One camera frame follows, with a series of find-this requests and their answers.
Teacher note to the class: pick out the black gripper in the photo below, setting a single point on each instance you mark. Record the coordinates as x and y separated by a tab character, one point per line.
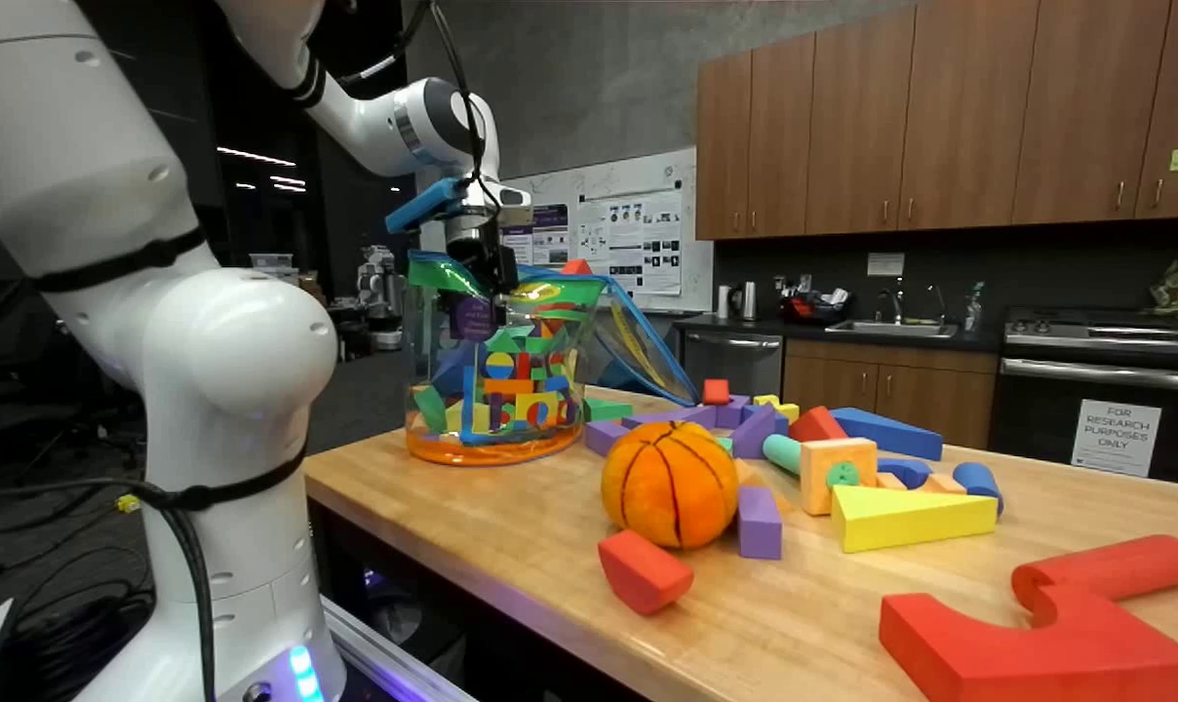
472	238

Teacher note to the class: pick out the green foam cylinder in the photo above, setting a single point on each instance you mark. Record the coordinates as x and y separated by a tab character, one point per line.
780	449

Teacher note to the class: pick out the orange foam block with hole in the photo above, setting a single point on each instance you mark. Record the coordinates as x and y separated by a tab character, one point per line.
836	462

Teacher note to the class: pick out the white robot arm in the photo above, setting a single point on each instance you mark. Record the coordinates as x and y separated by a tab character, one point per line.
226	363

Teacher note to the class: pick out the clear plastic toy bag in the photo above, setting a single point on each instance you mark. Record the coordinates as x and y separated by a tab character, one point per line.
501	375

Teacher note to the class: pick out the red foam half cylinder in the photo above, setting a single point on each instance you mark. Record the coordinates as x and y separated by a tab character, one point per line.
640	574

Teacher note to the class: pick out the blue foam cylinder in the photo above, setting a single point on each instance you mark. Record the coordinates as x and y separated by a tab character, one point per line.
977	480

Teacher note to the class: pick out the white poster board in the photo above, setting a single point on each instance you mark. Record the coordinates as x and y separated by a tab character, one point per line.
631	219

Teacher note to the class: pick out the small red foam cube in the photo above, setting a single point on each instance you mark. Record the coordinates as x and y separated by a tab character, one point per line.
716	393

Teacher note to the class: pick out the dishwasher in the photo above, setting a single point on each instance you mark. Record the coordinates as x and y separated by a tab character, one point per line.
746	360

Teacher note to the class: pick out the orange plush basketball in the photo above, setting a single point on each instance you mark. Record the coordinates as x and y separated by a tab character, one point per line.
668	480

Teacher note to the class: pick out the red foam triangle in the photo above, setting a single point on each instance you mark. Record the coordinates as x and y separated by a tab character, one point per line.
815	425

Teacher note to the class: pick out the long blue foam block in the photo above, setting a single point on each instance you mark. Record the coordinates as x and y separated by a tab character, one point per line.
892	436

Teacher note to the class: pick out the yellow foam wedge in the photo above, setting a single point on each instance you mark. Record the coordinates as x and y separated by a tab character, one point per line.
885	522

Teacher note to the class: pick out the lower wooden cabinet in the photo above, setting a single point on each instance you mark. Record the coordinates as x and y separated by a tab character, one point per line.
944	393

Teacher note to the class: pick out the upper wooden cabinets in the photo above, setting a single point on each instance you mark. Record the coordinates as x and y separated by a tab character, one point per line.
944	116

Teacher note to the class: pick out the white paper sign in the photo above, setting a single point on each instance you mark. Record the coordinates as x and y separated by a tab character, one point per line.
1117	436

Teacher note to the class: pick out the black oven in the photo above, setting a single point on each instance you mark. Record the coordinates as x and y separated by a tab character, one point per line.
1057	355

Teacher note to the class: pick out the large red foam shape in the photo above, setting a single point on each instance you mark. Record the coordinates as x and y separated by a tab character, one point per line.
1082	644

